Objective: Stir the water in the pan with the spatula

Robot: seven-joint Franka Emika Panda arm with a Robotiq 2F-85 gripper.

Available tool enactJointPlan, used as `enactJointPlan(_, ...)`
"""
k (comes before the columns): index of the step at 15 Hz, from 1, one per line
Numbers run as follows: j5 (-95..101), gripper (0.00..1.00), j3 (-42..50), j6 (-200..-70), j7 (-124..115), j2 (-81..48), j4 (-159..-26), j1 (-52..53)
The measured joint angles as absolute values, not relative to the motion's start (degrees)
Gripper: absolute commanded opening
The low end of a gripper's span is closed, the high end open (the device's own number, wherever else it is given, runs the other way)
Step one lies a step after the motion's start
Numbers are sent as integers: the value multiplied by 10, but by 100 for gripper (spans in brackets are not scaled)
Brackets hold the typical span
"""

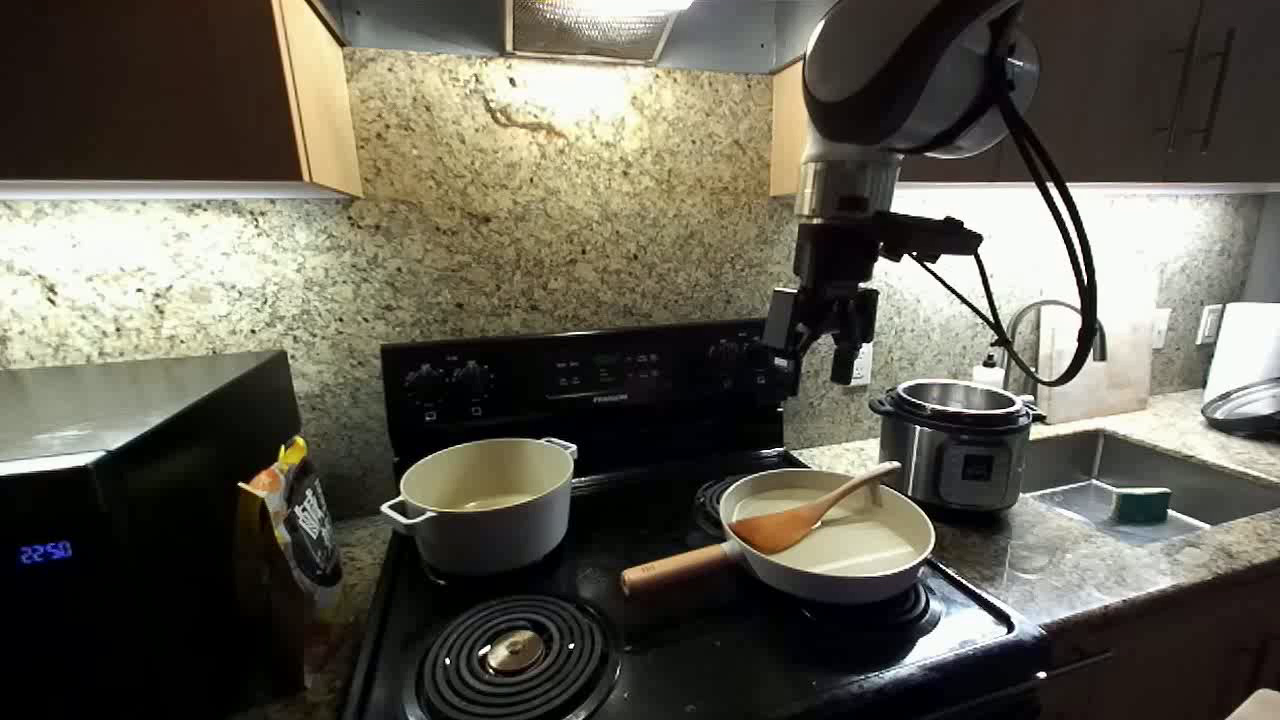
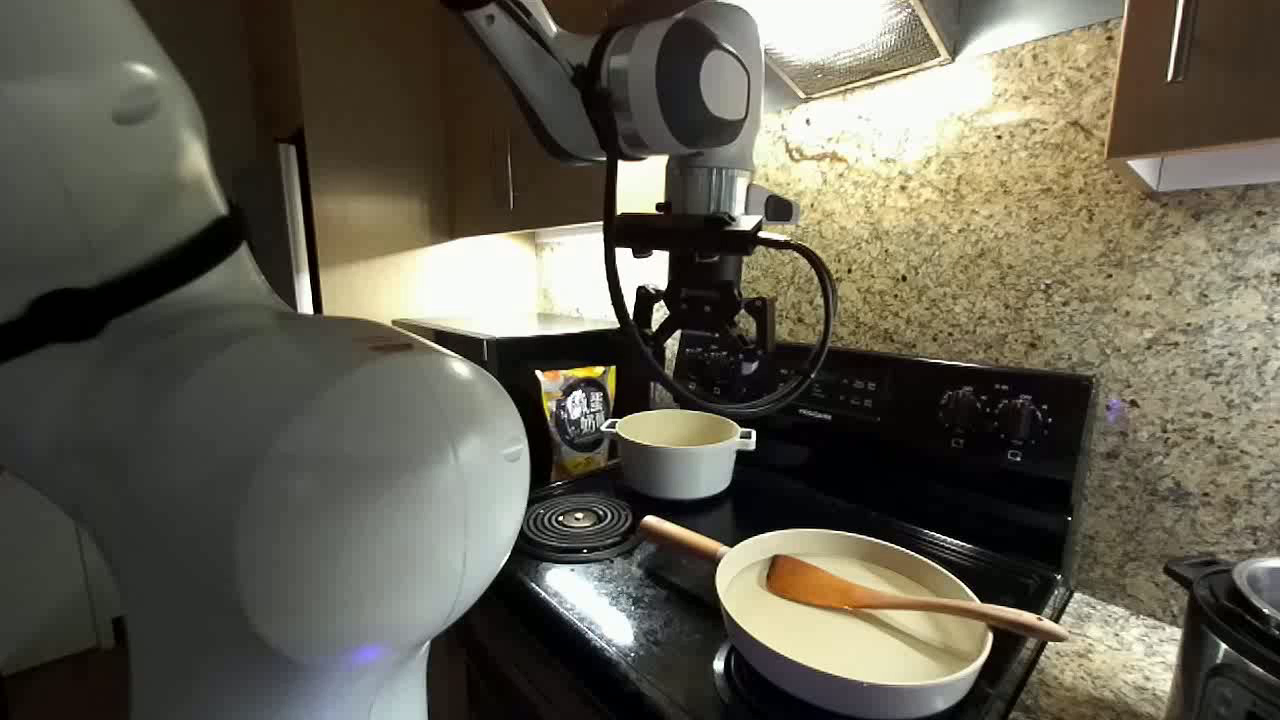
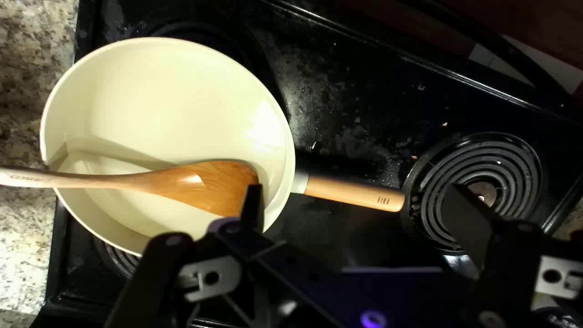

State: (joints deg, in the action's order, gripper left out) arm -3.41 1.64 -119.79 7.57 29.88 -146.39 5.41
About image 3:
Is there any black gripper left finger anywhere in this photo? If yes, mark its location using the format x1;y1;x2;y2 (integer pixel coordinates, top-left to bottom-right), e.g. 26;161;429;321
107;184;265;328

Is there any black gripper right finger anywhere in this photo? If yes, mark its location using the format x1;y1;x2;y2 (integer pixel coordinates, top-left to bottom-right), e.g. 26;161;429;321
442;184;542;328

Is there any black electric stove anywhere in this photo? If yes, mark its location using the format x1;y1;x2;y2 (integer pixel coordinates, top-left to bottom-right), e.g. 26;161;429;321
34;0;583;328

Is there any cream frying pan wooden handle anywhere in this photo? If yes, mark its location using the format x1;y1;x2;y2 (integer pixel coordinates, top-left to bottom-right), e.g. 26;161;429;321
41;37;405;230

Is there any wooden spatula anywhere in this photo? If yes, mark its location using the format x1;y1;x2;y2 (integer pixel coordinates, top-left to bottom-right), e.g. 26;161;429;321
0;161;260;217

